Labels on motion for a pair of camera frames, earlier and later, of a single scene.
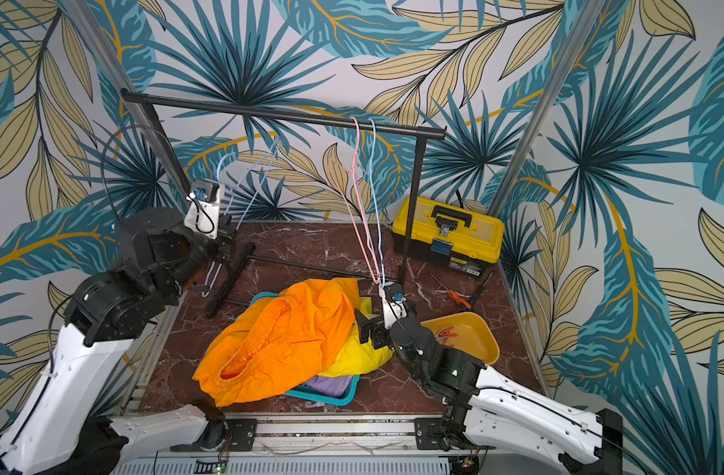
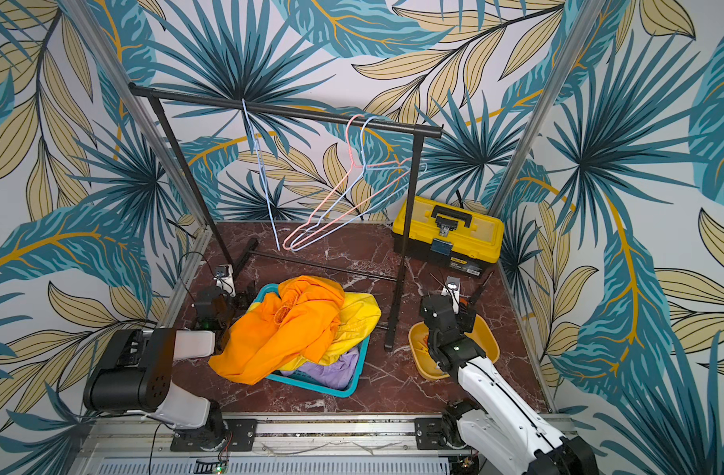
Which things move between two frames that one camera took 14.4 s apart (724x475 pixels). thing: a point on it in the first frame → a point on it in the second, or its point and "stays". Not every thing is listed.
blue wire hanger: [246, 208] → [262, 168]
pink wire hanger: [363, 213] → [341, 187]
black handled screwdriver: [479, 292] stays
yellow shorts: [357, 358] → [360, 313]
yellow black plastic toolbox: [448, 237] stays
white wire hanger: [374, 204] → [346, 190]
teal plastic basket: [302, 390] → [284, 376]
